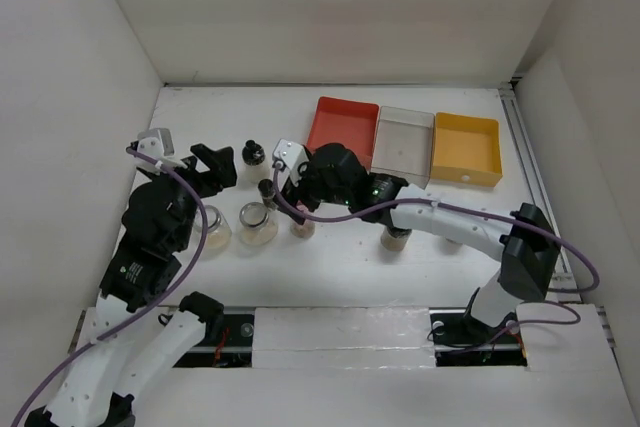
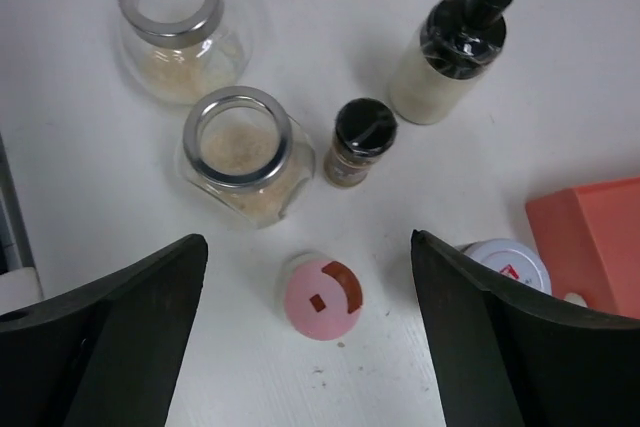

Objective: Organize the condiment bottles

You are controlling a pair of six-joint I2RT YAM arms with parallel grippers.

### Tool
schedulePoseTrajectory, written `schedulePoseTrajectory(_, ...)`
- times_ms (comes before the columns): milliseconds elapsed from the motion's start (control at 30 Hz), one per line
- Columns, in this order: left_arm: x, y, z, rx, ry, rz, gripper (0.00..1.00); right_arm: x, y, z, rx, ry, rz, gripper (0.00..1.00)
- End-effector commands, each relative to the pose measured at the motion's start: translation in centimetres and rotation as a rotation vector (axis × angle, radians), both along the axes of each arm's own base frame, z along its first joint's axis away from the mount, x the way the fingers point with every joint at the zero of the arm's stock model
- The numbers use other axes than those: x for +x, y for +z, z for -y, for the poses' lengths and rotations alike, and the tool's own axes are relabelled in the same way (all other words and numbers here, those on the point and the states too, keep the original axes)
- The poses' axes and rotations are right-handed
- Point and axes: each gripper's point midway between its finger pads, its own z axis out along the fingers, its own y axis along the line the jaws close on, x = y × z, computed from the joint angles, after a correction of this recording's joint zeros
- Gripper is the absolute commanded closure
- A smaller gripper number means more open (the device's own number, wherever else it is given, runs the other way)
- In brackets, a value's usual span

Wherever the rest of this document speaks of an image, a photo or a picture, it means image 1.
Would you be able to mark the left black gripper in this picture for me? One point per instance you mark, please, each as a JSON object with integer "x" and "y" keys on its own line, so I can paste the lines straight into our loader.
{"x": 218, "y": 161}

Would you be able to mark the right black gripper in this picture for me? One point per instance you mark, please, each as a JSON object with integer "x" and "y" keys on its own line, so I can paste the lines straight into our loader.
{"x": 292, "y": 194}

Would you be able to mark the black cap white powder bottle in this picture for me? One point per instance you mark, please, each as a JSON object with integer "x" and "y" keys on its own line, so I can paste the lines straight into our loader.
{"x": 253, "y": 156}

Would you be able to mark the pink lid spice bottle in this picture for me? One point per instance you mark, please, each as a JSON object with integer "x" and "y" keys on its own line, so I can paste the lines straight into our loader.
{"x": 302, "y": 228}

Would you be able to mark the glass jar steel rim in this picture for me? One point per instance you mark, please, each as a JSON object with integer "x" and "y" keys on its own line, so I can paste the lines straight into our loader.
{"x": 257, "y": 224}

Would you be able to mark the grey lid spice jar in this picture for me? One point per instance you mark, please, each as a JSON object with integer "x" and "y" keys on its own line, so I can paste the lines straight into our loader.
{"x": 395, "y": 239}
{"x": 453, "y": 242}

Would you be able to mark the glass jar under left arm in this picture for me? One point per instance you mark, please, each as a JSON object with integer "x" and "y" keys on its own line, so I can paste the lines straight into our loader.
{"x": 218, "y": 232}

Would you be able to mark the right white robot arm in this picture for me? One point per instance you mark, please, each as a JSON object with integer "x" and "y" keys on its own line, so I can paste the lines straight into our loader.
{"x": 524, "y": 244}

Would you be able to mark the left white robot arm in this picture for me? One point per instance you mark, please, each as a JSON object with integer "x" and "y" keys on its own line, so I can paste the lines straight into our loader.
{"x": 103, "y": 384}

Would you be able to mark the red plastic bin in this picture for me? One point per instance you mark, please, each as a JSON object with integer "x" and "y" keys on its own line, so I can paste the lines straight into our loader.
{"x": 350, "y": 123}

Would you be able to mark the small black pepper grinder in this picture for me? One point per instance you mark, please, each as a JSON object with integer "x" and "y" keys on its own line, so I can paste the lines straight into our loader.
{"x": 267, "y": 192}

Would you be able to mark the clear plastic bin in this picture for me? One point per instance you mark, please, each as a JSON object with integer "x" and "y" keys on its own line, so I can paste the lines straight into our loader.
{"x": 404, "y": 144}

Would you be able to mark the yellow plastic bin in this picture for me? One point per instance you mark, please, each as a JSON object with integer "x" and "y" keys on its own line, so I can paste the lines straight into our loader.
{"x": 466, "y": 150}

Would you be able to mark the white foam block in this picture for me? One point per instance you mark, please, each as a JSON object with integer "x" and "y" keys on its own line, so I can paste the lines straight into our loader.
{"x": 374, "y": 338}

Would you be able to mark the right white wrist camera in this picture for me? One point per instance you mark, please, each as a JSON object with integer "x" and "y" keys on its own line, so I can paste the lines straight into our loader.
{"x": 289, "y": 156}

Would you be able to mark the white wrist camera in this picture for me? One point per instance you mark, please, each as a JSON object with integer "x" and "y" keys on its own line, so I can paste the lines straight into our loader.
{"x": 289, "y": 156}
{"x": 156, "y": 143}

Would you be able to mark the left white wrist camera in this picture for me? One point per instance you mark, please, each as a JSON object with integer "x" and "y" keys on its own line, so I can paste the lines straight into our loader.
{"x": 156, "y": 143}

